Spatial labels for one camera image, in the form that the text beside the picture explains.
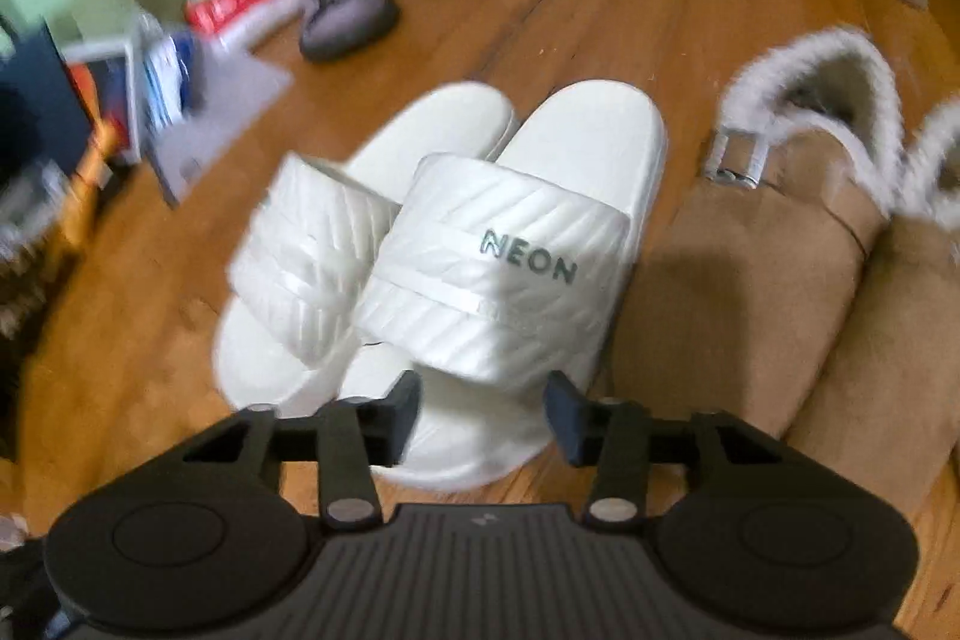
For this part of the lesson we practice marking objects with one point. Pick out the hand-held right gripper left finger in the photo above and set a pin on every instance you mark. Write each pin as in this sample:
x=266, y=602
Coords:
x=401, y=415

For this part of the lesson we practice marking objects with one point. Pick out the tan fleece-lined boot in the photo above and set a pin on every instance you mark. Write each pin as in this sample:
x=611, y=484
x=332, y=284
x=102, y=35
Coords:
x=900, y=347
x=750, y=280

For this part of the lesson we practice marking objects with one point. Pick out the grey paper sheet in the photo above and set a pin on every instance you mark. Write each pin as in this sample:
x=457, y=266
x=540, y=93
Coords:
x=225, y=115

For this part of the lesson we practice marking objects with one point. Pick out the white blue packet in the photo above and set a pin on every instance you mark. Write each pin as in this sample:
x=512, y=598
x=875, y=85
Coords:
x=172, y=78

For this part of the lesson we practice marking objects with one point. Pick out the dark blue box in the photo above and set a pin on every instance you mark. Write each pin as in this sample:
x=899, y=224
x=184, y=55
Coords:
x=37, y=100

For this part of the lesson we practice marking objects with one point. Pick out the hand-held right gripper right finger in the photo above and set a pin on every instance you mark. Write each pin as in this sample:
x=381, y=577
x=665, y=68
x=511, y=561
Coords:
x=566, y=415

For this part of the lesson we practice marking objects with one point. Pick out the cream ribbed slide sandal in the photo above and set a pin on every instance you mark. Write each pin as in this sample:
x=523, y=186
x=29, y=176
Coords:
x=300, y=250
x=465, y=250

